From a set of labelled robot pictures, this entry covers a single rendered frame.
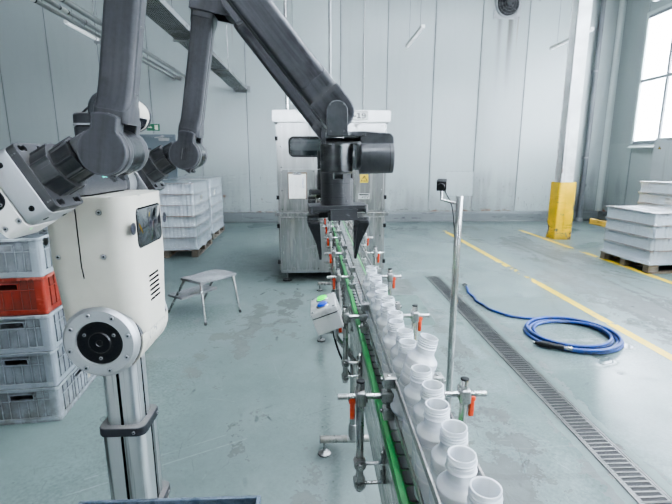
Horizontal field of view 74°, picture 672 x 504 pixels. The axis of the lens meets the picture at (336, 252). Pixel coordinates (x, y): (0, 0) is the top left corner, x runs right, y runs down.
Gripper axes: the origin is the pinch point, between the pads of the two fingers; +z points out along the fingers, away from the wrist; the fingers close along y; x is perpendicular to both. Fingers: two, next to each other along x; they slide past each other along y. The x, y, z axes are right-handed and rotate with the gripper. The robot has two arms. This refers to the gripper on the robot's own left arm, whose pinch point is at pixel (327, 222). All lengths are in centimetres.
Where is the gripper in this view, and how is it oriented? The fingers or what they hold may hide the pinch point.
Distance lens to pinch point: 125.2
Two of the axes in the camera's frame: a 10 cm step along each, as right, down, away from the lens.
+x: 0.2, 2.0, -9.8
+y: -10.0, 0.0, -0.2
